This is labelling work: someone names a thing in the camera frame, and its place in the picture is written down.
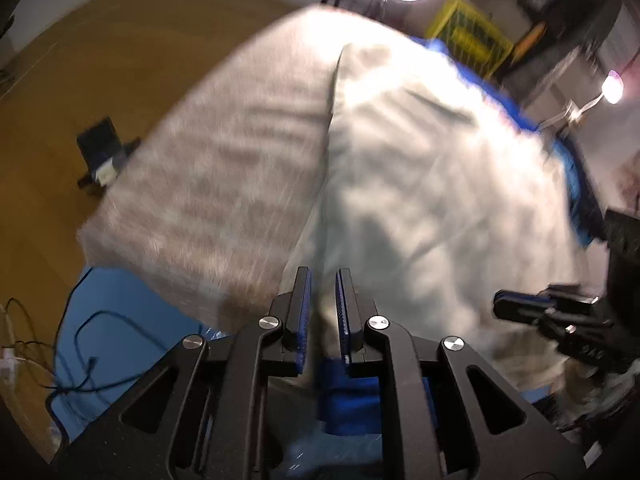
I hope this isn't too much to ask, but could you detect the yellow patterned bag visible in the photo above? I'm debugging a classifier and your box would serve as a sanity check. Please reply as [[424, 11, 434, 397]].
[[430, 0, 516, 82]]

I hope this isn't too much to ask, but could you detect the white clip lamp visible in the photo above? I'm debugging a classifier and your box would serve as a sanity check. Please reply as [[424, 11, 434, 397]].
[[540, 70, 626, 131]]

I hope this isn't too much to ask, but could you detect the black cable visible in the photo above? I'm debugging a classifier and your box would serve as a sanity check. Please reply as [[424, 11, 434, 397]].
[[45, 310, 173, 411]]

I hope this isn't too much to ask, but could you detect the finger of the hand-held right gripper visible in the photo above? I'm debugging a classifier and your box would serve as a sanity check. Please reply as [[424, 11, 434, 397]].
[[494, 305, 618, 356], [493, 284, 601, 311]]

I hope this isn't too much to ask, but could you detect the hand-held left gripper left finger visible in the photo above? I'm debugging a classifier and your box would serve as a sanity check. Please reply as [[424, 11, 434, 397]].
[[52, 266, 313, 480]]

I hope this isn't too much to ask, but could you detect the white and blue jacket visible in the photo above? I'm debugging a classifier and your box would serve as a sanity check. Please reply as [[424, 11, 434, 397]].
[[282, 35, 608, 436]]

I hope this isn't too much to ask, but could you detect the grey striped bed blanket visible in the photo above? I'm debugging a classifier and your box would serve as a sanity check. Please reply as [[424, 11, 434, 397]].
[[77, 2, 416, 333]]

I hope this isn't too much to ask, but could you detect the blue sheet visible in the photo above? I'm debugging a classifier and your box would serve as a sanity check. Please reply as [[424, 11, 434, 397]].
[[52, 266, 241, 441]]

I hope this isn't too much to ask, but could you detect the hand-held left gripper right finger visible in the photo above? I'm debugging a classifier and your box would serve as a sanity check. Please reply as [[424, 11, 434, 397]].
[[335, 267, 586, 480]]

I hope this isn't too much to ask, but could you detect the white power strip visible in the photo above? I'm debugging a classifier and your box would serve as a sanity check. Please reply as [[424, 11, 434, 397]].
[[0, 342, 18, 383]]

